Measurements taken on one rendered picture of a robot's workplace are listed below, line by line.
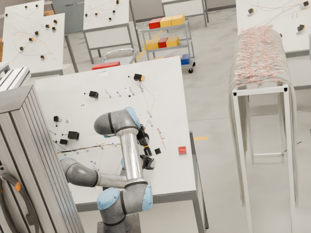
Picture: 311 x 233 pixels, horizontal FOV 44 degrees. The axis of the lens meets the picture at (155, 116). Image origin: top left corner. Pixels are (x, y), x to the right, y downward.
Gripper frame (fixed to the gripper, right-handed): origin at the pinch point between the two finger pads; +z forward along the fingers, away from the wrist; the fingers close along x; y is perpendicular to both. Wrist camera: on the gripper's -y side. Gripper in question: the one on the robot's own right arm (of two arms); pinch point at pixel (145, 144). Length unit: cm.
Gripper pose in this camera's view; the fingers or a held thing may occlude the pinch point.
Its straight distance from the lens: 266.4
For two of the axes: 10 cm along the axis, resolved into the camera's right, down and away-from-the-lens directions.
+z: 3.0, 6.4, 7.0
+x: -9.3, 3.6, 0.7
